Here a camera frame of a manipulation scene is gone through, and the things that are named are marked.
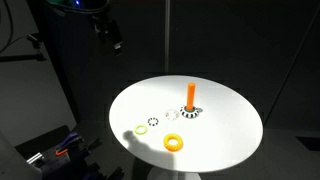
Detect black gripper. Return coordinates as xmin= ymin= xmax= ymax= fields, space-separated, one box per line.
xmin=90 ymin=13 xmax=125 ymax=56

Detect purple clamp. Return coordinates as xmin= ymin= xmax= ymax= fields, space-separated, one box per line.
xmin=59 ymin=132 xmax=83 ymax=152

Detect round white table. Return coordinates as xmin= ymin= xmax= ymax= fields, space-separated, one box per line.
xmin=108 ymin=74 xmax=264 ymax=180

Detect silver metal cylinder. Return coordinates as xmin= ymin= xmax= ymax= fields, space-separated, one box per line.
xmin=26 ymin=152 xmax=44 ymax=165

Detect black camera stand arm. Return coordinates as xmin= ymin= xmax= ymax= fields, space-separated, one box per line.
xmin=0 ymin=32 xmax=48 ymax=63

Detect small black white ring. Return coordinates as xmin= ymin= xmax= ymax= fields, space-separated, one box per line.
xmin=147 ymin=116 xmax=160 ymax=127

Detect lime green ring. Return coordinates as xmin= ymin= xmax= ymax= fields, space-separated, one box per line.
xmin=134 ymin=124 xmax=149 ymax=136

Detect orange ring holder peg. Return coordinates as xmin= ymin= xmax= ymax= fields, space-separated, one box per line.
xmin=186 ymin=82 xmax=197 ymax=112

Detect clear ring with beads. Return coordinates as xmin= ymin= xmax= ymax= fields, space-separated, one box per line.
xmin=165 ymin=108 xmax=181 ymax=122

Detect large black white checkered ring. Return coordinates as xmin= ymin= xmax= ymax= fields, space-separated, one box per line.
xmin=179 ymin=105 xmax=200 ymax=120

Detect orange handled clamp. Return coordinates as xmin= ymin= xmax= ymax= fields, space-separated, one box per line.
xmin=55 ymin=148 xmax=69 ymax=157

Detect large orange ring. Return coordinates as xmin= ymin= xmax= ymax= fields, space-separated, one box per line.
xmin=162 ymin=133 xmax=184 ymax=153

